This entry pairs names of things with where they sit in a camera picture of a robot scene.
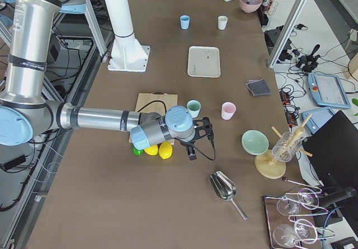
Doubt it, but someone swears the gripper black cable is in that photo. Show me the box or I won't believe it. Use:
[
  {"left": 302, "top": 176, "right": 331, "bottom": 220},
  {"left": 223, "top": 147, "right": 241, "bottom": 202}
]
[{"left": 136, "top": 100, "right": 216, "bottom": 161}]

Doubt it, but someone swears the pink plastic cup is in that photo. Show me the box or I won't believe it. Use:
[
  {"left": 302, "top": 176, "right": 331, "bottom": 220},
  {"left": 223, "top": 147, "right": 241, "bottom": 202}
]
[{"left": 221, "top": 102, "right": 236, "bottom": 120}]

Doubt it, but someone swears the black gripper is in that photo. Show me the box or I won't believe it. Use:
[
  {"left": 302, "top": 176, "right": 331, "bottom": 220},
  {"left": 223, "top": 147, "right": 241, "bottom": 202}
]
[{"left": 179, "top": 117, "right": 214, "bottom": 160}]

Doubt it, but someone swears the blue teach pendant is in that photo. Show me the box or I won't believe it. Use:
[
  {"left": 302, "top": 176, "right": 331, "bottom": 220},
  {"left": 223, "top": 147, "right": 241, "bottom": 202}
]
[
  {"left": 301, "top": 107, "right": 335, "bottom": 134},
  {"left": 308, "top": 73, "right": 351, "bottom": 109}
]

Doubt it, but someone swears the clear textured glass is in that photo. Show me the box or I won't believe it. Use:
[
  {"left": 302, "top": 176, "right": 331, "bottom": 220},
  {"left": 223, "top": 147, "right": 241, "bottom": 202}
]
[{"left": 272, "top": 132, "right": 303, "bottom": 162}]

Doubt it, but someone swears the yellow lemon outer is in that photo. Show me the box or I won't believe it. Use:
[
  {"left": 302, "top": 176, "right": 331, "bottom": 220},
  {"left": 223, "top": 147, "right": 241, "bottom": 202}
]
[{"left": 159, "top": 142, "right": 173, "bottom": 159}]

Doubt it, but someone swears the wine glass lower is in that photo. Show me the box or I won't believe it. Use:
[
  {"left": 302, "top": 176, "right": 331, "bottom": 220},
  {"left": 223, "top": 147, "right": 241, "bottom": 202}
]
[{"left": 273, "top": 219, "right": 318, "bottom": 248}]

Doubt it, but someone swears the black monitor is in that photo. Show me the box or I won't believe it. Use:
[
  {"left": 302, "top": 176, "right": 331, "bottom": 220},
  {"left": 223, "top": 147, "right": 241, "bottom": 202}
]
[{"left": 303, "top": 111, "right": 357, "bottom": 188}]

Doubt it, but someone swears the blue plastic cup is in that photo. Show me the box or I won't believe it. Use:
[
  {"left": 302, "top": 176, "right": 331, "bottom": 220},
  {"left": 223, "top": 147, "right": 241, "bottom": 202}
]
[{"left": 180, "top": 15, "right": 190, "bottom": 30}]

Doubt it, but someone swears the aluminium frame post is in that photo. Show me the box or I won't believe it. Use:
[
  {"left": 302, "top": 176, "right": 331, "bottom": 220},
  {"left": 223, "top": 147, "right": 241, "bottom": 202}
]
[{"left": 267, "top": 0, "right": 307, "bottom": 69}]

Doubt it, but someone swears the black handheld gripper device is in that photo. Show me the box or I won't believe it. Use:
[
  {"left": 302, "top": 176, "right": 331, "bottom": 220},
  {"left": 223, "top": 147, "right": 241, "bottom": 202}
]
[{"left": 296, "top": 44, "right": 321, "bottom": 73}]

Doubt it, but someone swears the wine glass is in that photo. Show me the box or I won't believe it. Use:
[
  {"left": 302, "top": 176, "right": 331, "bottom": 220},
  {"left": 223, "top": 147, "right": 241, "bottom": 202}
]
[
  {"left": 273, "top": 219, "right": 318, "bottom": 248},
  {"left": 276, "top": 187, "right": 319, "bottom": 216}
]

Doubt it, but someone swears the yellow lemon middle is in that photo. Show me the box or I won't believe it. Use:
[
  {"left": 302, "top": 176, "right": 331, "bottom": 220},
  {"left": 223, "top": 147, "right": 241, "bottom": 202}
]
[{"left": 144, "top": 144, "right": 159, "bottom": 156}]

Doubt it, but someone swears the wooden cup tree stand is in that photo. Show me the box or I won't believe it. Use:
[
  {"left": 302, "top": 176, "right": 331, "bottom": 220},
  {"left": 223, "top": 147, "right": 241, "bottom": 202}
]
[{"left": 255, "top": 114, "right": 313, "bottom": 179}]

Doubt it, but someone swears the steel ice scoop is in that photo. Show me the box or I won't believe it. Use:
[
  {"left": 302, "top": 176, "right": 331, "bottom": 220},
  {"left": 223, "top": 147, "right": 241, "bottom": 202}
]
[{"left": 209, "top": 171, "right": 248, "bottom": 220}]

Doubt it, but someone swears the wooden cutting board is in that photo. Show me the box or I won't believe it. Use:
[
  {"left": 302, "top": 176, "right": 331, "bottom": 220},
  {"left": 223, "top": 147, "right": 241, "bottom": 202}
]
[{"left": 128, "top": 92, "right": 179, "bottom": 145}]

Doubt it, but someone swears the black tray with glasses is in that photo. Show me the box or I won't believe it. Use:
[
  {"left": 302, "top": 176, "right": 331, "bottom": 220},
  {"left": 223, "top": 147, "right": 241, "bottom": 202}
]
[{"left": 263, "top": 195, "right": 335, "bottom": 248}]

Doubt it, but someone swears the cream plastic cup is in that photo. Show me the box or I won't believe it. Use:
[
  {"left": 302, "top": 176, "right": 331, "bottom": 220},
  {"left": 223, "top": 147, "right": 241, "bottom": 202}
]
[{"left": 218, "top": 16, "right": 228, "bottom": 30}]

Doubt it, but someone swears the green plastic cup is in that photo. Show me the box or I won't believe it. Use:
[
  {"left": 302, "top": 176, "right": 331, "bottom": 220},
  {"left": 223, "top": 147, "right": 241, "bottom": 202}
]
[{"left": 187, "top": 100, "right": 201, "bottom": 118}]

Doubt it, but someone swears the grey folded cloth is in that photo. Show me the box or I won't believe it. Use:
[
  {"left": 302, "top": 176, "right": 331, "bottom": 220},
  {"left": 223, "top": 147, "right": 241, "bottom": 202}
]
[{"left": 246, "top": 78, "right": 271, "bottom": 97}]

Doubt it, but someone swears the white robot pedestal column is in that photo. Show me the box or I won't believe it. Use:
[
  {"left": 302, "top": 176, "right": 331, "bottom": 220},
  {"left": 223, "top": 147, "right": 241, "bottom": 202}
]
[{"left": 105, "top": 0, "right": 150, "bottom": 73}]

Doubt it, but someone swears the wine glass upper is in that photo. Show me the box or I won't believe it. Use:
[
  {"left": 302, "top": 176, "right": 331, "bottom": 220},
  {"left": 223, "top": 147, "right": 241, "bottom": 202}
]
[{"left": 276, "top": 187, "right": 319, "bottom": 216}]

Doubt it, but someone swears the yellow lemon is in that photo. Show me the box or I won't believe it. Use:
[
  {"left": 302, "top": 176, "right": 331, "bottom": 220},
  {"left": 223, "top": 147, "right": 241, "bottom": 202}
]
[
  {"left": 159, "top": 142, "right": 173, "bottom": 159},
  {"left": 144, "top": 144, "right": 159, "bottom": 156}
]

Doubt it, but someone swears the cream rabbit tray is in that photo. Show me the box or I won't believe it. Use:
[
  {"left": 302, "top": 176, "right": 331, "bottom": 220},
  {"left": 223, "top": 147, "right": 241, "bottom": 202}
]
[{"left": 187, "top": 46, "right": 221, "bottom": 78}]

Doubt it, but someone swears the pink bowl with ice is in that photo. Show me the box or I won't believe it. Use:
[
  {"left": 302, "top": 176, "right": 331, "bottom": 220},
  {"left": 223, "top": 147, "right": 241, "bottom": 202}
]
[{"left": 239, "top": 0, "right": 262, "bottom": 13}]

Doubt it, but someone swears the green bowl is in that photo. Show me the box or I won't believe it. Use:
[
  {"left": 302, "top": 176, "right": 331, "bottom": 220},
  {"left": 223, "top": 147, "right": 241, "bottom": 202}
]
[{"left": 242, "top": 130, "right": 269, "bottom": 156}]

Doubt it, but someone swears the green lime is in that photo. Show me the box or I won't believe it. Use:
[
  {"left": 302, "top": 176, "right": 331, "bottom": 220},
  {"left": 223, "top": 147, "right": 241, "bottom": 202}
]
[{"left": 131, "top": 146, "right": 144, "bottom": 156}]

